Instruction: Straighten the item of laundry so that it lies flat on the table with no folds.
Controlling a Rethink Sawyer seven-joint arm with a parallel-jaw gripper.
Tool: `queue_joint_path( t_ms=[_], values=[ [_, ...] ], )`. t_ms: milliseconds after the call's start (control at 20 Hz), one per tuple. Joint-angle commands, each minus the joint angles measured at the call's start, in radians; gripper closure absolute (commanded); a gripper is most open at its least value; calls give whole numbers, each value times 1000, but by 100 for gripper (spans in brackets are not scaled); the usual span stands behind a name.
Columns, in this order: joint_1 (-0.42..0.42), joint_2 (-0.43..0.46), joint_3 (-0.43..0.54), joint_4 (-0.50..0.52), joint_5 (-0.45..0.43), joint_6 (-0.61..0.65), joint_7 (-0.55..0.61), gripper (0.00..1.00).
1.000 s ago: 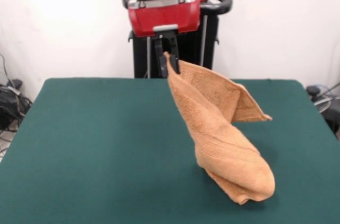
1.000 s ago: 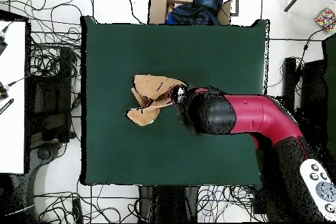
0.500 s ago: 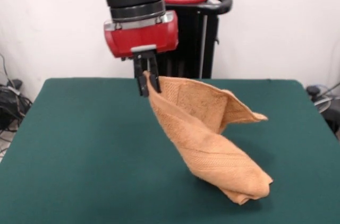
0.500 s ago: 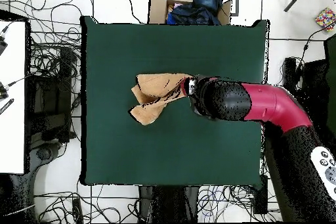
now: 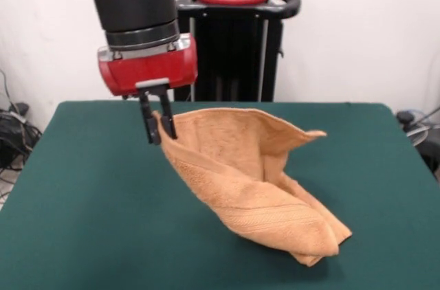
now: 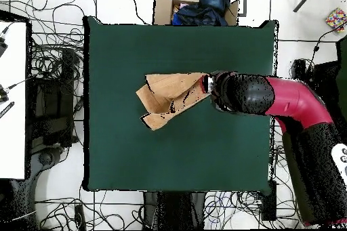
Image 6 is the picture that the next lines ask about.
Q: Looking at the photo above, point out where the black floor frame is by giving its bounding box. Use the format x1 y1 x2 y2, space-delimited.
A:
289 58 340 99

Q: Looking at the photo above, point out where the orange terry towel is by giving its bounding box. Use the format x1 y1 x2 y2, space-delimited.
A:
135 72 211 131

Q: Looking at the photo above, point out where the green covered side table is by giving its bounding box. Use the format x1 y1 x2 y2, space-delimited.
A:
335 35 347 102

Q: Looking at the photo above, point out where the black equipment stand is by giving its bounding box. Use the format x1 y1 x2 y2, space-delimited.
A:
26 49 81 148

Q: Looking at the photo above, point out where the cardboard box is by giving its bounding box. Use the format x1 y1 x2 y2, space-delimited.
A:
152 0 241 26

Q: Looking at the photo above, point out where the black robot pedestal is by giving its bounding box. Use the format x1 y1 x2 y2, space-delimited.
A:
143 191 207 230

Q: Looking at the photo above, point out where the black cable tangle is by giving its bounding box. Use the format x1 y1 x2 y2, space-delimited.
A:
203 190 299 230

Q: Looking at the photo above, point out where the multicoloured dotted cloth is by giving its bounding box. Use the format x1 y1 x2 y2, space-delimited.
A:
325 7 347 34

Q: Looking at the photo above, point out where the black device with cable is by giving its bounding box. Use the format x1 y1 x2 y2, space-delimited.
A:
0 77 33 104

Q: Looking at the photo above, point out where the white side table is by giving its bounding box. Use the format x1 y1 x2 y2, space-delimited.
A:
0 20 28 180

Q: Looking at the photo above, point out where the dark green table cloth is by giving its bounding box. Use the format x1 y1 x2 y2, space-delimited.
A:
83 16 279 195

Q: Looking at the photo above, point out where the dark blue clothes pile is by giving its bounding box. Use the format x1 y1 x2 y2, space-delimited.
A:
171 0 231 26

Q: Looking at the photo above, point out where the black power strip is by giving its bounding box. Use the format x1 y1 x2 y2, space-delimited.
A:
74 203 87 230

